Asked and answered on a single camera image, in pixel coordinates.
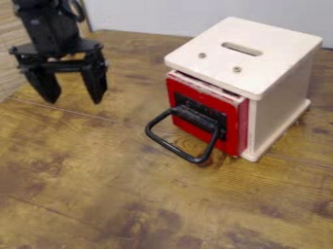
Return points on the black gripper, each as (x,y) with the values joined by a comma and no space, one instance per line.
(58,49)

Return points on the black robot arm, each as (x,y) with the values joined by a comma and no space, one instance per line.
(30,2)

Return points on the red drawer front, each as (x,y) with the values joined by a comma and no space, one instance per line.
(215,103)

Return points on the white wooden drawer box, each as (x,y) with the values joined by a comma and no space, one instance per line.
(261,62)

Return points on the black metal drawer handle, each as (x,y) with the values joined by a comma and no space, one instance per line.
(208,125)

